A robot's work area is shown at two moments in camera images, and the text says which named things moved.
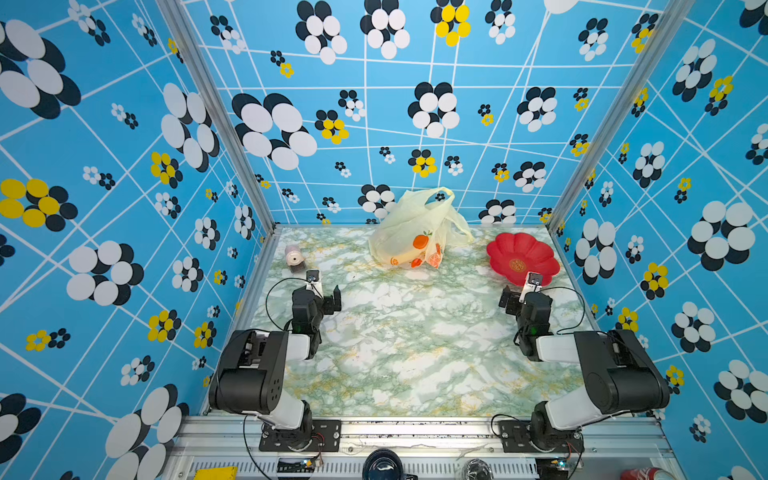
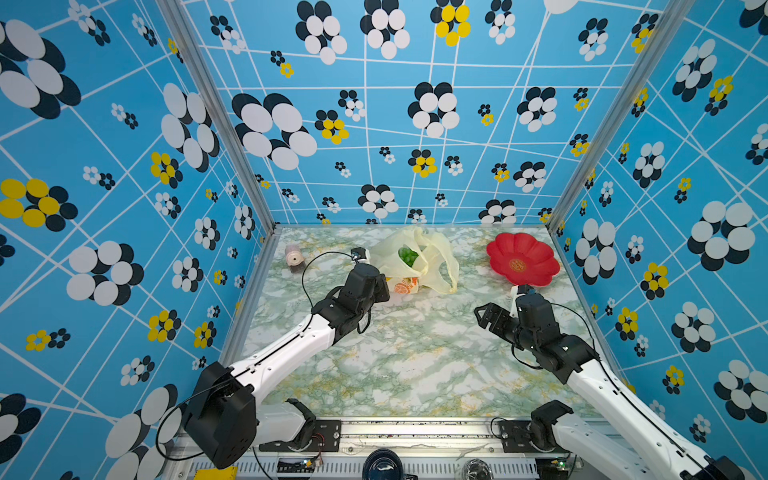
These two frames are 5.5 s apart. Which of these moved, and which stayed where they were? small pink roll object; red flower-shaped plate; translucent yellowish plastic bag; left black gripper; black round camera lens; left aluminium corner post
Moved: left black gripper; translucent yellowish plastic bag
Stayed: black round camera lens; red flower-shaped plate; small pink roll object; left aluminium corner post
